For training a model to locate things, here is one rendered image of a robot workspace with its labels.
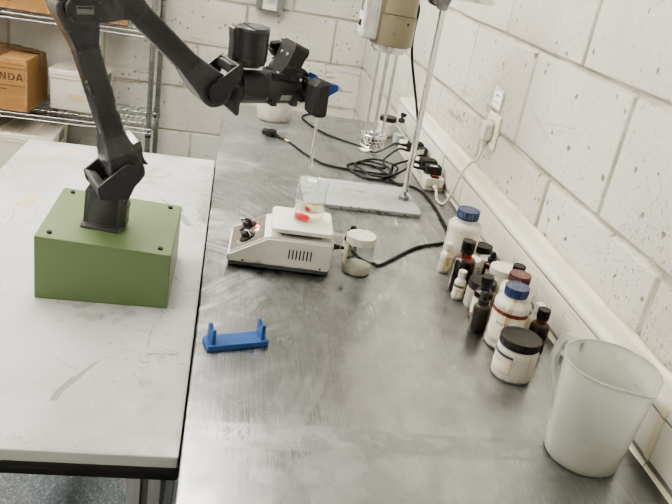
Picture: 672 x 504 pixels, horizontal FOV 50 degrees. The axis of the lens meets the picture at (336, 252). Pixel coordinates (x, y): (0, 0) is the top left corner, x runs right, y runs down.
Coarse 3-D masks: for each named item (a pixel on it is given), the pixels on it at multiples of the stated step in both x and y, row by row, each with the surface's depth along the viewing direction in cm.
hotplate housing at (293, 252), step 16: (256, 240) 138; (272, 240) 137; (288, 240) 138; (304, 240) 138; (320, 240) 140; (240, 256) 138; (256, 256) 139; (272, 256) 139; (288, 256) 139; (304, 256) 139; (320, 256) 139; (304, 272) 141; (320, 272) 141
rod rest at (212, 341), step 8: (208, 328) 112; (256, 328) 116; (264, 328) 114; (208, 336) 112; (216, 336) 113; (224, 336) 114; (232, 336) 114; (240, 336) 114; (248, 336) 115; (256, 336) 115; (264, 336) 114; (208, 344) 111; (216, 344) 111; (224, 344) 112; (232, 344) 112; (240, 344) 112; (248, 344) 113; (256, 344) 114; (264, 344) 114
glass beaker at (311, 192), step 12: (300, 180) 142; (312, 180) 143; (324, 180) 142; (300, 192) 139; (312, 192) 138; (324, 192) 139; (300, 204) 140; (312, 204) 139; (324, 204) 141; (300, 216) 140; (312, 216) 140
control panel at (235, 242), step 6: (264, 216) 148; (258, 222) 146; (264, 222) 145; (234, 228) 148; (240, 228) 147; (252, 228) 144; (264, 228) 142; (234, 234) 145; (240, 234) 144; (258, 234) 140; (234, 240) 142; (252, 240) 138; (234, 246) 139
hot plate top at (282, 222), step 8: (280, 208) 147; (288, 208) 147; (272, 216) 142; (280, 216) 143; (288, 216) 143; (328, 216) 147; (272, 224) 138; (280, 224) 139; (288, 224) 140; (296, 224) 140; (320, 224) 142; (328, 224) 143; (280, 232) 137; (288, 232) 137; (296, 232) 137; (304, 232) 138; (312, 232) 138; (320, 232) 138; (328, 232) 139
